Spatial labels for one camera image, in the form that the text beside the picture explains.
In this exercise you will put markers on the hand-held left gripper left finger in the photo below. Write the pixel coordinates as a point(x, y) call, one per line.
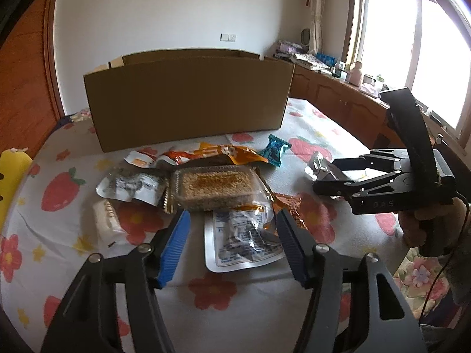
point(173, 253)

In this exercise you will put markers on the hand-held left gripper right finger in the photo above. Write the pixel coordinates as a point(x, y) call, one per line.
point(290, 246)

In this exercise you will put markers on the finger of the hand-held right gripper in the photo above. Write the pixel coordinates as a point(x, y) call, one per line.
point(368, 160)
point(342, 187)

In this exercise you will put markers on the silver foil snack packet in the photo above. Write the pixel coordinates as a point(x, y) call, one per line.
point(320, 165)

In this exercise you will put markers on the orange foil snack packet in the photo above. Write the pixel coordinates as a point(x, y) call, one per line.
point(290, 202)

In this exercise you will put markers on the clear sesame candy packet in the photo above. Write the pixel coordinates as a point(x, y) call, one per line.
point(215, 187)

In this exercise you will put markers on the long orange snack packet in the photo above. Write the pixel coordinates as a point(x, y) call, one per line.
point(220, 152)

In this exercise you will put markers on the brown cardboard box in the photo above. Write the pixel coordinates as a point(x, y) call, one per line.
point(184, 106)

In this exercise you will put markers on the person's right forearm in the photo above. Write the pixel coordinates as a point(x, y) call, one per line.
point(461, 283)

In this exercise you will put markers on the person's right hand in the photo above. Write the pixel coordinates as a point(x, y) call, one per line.
point(410, 228)

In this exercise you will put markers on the white blue vacuum packet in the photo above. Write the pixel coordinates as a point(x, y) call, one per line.
point(239, 239)

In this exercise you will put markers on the small white candy packet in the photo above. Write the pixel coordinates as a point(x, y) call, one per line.
point(106, 220)

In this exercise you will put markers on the long wooden cabinet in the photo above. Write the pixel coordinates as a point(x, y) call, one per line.
point(331, 95)

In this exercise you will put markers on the teal candy wrapper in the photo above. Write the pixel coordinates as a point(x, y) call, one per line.
point(274, 150)

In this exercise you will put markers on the grey silver snack packet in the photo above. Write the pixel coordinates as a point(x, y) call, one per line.
point(128, 185)

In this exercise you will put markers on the pink bottle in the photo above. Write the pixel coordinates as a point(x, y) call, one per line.
point(356, 74)

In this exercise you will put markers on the small white orange packet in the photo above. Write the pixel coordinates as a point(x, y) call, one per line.
point(140, 160)

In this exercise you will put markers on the white flower print bed sheet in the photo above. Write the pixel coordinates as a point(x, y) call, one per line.
point(73, 264)

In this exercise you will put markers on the folded patterned cloth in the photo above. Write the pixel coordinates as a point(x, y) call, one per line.
point(309, 62)

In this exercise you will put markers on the stack of purple boxes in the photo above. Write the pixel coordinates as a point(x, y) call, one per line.
point(289, 48)

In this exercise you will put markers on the small green desk fan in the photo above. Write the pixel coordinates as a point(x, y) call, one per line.
point(305, 36)

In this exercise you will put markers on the patterned beige curtain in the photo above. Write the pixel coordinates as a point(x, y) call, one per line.
point(314, 11)

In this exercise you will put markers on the yellow plush toy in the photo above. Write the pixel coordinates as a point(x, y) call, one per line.
point(13, 176)

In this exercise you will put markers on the wooden wardrobe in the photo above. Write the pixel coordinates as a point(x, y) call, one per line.
point(25, 73)

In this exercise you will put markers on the white wall switch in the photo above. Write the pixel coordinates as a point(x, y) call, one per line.
point(228, 37)

